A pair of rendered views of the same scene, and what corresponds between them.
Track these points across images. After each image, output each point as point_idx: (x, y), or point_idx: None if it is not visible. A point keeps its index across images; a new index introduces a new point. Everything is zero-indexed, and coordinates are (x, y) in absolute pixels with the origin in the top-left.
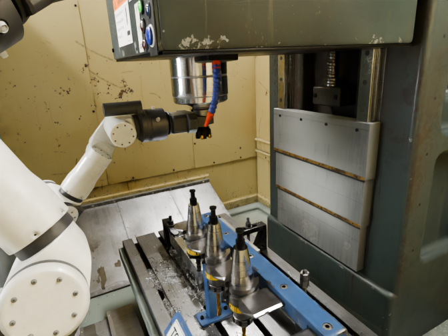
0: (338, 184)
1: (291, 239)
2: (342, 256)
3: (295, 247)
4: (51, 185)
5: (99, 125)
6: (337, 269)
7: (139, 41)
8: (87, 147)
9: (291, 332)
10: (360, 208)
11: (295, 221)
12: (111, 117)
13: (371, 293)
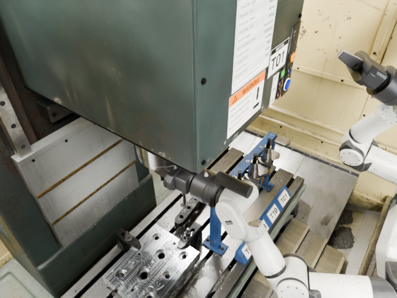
0: (114, 153)
1: (81, 241)
2: (129, 190)
3: (87, 240)
4: (289, 274)
5: (240, 219)
6: (124, 203)
7: (272, 98)
8: (259, 232)
9: (207, 205)
10: (133, 150)
11: (84, 222)
12: (239, 198)
13: (145, 185)
